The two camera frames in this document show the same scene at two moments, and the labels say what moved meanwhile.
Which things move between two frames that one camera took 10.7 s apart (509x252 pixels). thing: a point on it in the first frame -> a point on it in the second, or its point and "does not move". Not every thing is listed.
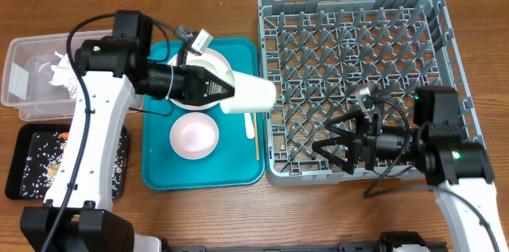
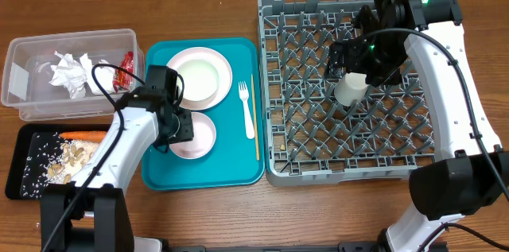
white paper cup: (251, 94) -> (351, 87)
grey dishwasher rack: (320, 47) does not move
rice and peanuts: (46, 153) does not move
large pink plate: (215, 63) does not move
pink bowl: (194, 136) does not move
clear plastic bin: (29, 61) does not move
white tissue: (65, 74) does not move
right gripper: (367, 145) -> (359, 52)
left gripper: (197, 82) -> (187, 132)
